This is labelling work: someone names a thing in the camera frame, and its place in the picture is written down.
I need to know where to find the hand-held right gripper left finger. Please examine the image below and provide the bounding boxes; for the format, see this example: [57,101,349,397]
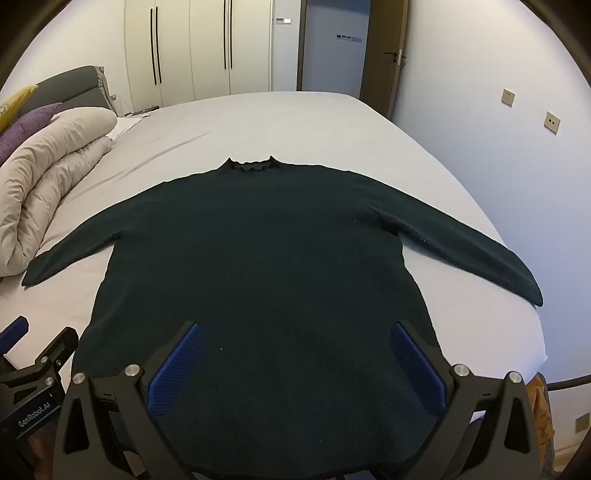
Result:
[52,320,205,480]

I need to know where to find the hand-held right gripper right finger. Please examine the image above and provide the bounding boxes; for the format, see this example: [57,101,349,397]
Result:
[373,320,542,480]

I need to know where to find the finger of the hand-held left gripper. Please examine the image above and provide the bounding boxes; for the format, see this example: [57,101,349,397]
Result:
[0,316,30,358]
[28,326,79,393]

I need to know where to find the dark green sweater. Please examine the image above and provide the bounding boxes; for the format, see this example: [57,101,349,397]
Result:
[21,156,544,476]

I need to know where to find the orange cloth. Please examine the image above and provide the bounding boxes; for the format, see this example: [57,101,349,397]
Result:
[526,374,556,457]

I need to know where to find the beige duvet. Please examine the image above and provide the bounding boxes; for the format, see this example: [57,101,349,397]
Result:
[0,107,118,278]

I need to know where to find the purple pillow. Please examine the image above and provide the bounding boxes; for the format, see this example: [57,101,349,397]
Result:
[0,103,63,162]

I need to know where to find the yellow pillow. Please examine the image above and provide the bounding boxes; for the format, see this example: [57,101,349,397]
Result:
[0,84,38,132]

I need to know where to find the grey padded headboard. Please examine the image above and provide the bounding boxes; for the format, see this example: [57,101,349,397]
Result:
[18,65,116,116]

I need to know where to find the bed with white sheet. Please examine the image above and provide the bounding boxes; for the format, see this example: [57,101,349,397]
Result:
[0,91,550,416]

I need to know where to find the brown wooden door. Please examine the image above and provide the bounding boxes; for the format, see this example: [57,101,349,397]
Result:
[360,0,409,121]

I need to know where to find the cream wardrobe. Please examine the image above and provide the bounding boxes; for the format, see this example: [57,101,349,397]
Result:
[124,0,274,114]

